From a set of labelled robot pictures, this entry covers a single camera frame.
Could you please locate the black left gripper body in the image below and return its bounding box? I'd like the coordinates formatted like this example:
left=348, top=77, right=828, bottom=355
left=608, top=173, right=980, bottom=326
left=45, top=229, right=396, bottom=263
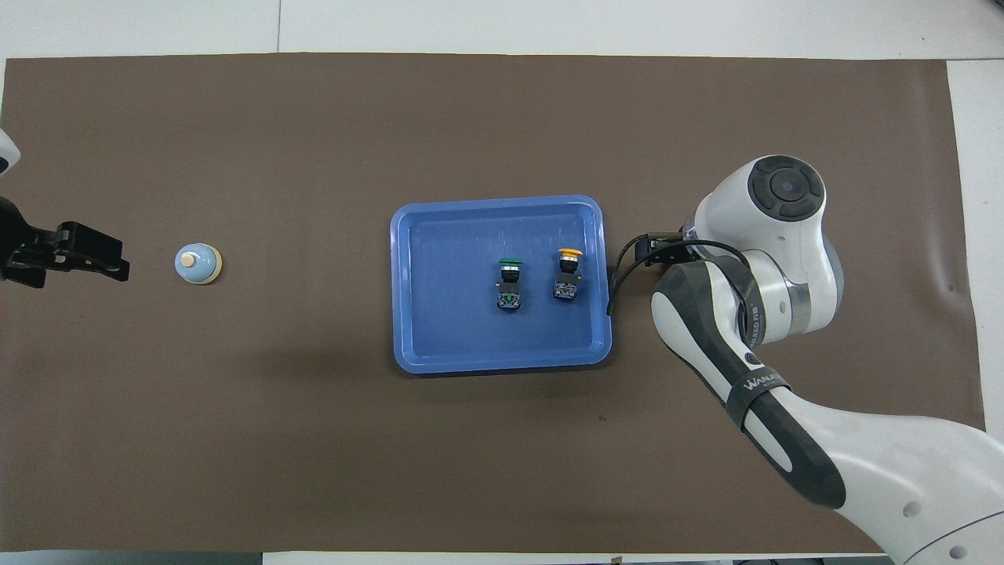
left=0, top=196, right=62, bottom=266

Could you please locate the yellow push button switch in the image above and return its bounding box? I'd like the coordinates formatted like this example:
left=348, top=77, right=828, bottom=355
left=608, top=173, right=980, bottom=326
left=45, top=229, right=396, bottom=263
left=553, top=247, right=585, bottom=305

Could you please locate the light blue service bell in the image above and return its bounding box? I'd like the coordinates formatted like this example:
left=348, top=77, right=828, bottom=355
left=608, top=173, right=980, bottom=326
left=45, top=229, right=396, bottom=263
left=174, top=244, right=224, bottom=286

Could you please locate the green push button switch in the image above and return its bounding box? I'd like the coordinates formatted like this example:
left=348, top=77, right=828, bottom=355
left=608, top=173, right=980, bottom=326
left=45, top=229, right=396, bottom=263
left=496, top=257, right=525, bottom=312

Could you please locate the blue plastic tray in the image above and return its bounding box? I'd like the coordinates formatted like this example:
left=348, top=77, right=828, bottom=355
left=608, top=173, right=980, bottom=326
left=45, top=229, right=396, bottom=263
left=390, top=195, right=613, bottom=374

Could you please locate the brown table mat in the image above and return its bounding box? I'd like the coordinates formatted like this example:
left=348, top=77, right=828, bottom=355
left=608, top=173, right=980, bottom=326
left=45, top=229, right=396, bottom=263
left=0, top=53, right=991, bottom=553

